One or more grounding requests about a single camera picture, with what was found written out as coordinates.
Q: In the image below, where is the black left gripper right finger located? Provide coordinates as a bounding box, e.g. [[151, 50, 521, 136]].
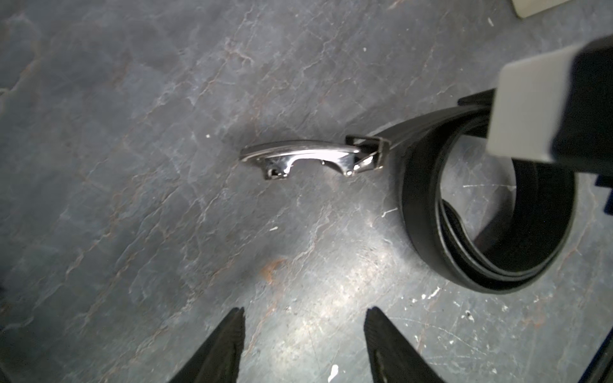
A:
[[364, 306, 444, 383]]

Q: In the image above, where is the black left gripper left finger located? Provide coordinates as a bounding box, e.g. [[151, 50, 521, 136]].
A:
[[169, 307, 246, 383]]

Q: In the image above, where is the black belt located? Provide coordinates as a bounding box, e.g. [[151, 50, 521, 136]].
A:
[[239, 104, 576, 295]]

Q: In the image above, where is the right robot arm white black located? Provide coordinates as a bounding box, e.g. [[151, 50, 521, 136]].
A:
[[458, 36, 612, 176]]

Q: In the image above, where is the cream divided storage organizer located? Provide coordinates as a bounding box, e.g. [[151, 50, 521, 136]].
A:
[[511, 0, 569, 19]]

